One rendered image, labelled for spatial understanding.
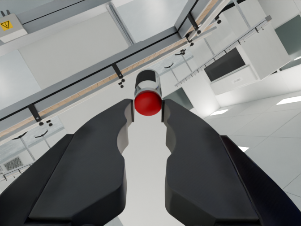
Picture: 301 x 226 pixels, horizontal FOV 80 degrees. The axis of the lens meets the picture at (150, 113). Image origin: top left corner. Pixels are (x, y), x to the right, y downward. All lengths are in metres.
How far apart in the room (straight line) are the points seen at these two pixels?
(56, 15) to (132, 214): 1.52
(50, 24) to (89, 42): 0.64
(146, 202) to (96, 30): 1.56
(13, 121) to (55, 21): 0.56
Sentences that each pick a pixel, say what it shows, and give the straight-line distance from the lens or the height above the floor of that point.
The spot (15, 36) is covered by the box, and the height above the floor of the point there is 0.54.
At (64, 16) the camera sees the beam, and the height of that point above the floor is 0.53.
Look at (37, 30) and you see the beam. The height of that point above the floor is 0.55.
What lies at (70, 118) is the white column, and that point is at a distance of 1.63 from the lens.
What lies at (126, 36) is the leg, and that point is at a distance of 1.15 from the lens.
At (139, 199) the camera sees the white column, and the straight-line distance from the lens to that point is 1.70.
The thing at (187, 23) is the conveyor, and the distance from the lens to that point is 1.09.
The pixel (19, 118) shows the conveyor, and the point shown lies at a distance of 1.07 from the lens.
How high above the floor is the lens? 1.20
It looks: 1 degrees up
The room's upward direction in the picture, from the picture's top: 149 degrees clockwise
